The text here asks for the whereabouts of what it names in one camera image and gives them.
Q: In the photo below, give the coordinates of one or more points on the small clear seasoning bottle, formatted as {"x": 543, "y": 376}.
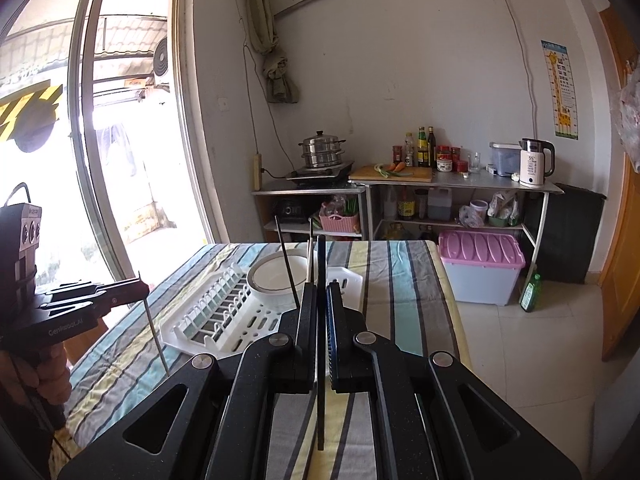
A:
{"x": 409, "y": 152}

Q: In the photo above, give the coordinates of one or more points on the dark sauce bottle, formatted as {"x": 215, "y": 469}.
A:
{"x": 431, "y": 151}
{"x": 422, "y": 150}

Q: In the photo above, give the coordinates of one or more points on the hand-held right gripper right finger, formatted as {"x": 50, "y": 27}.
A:
{"x": 332, "y": 330}

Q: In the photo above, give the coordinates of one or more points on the metal shelf table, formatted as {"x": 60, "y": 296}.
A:
{"x": 475, "y": 180}

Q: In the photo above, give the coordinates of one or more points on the black panel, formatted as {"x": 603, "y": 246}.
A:
{"x": 570, "y": 235}

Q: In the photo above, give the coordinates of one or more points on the bundled grey curtain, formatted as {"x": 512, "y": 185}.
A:
{"x": 280, "y": 75}

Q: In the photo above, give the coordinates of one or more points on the wooden door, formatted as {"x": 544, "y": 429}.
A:
{"x": 620, "y": 260}

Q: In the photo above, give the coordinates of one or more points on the purple cup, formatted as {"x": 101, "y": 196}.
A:
{"x": 478, "y": 212}

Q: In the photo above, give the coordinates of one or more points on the outdoor fan unit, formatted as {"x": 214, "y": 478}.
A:
{"x": 161, "y": 57}

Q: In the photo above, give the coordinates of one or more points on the white electric kettle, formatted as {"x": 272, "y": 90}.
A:
{"x": 532, "y": 165}

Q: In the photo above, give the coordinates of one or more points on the hanging plastic bags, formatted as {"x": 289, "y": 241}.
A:
{"x": 631, "y": 120}

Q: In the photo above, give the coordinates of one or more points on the pink lid storage box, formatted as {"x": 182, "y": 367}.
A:
{"x": 480, "y": 255}

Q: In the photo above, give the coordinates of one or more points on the wooden cutting board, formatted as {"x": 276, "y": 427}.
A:
{"x": 415, "y": 175}

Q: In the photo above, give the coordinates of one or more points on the giraffe wall poster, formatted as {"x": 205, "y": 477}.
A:
{"x": 560, "y": 90}

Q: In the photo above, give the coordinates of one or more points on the stainless steel steamer pot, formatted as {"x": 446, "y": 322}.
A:
{"x": 322, "y": 150}

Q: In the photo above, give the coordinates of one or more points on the striped tablecloth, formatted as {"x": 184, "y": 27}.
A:
{"x": 400, "y": 285}

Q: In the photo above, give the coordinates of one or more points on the red lid white jar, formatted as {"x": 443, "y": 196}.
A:
{"x": 443, "y": 160}

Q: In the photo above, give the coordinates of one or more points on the glass sliding door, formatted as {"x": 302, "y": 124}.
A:
{"x": 90, "y": 135}

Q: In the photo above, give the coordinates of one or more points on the person's left hand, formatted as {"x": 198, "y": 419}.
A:
{"x": 50, "y": 385}

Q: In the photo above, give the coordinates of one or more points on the metal stove cabinet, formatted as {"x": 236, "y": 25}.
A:
{"x": 300, "y": 192}

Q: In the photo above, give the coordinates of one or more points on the black induction cooker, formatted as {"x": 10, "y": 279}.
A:
{"x": 320, "y": 172}

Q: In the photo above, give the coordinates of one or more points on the green bottle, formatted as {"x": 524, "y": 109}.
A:
{"x": 530, "y": 295}

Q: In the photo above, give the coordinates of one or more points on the beige power strip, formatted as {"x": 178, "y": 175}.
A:
{"x": 258, "y": 170}

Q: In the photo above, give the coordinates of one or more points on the yellow black striped board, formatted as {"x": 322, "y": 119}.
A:
{"x": 30, "y": 110}

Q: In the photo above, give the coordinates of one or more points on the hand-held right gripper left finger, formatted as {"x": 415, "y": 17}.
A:
{"x": 305, "y": 340}

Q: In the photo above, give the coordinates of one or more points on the translucent plastic jug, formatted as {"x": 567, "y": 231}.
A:
{"x": 440, "y": 204}

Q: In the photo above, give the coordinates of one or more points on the black chopstick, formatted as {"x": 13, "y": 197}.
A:
{"x": 320, "y": 260}
{"x": 287, "y": 260}
{"x": 152, "y": 330}

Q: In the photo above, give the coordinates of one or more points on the pink plastic basket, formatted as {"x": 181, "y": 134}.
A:
{"x": 340, "y": 221}

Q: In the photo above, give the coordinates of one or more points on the white bowl dark rim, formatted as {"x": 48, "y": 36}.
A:
{"x": 275, "y": 272}
{"x": 272, "y": 299}

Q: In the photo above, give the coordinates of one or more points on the white plastic dish rack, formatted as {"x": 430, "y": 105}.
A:
{"x": 225, "y": 325}

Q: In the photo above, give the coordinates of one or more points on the light wooden chopstick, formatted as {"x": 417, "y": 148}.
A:
{"x": 310, "y": 250}

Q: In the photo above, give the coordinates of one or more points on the drinking glass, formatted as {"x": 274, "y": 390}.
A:
{"x": 474, "y": 163}

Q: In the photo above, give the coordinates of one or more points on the orange carrot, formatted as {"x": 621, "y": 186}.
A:
{"x": 398, "y": 166}

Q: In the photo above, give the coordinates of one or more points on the clear plastic container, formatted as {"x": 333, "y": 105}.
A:
{"x": 502, "y": 160}

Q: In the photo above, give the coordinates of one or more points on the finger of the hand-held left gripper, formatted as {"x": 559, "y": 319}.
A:
{"x": 125, "y": 289}
{"x": 80, "y": 304}

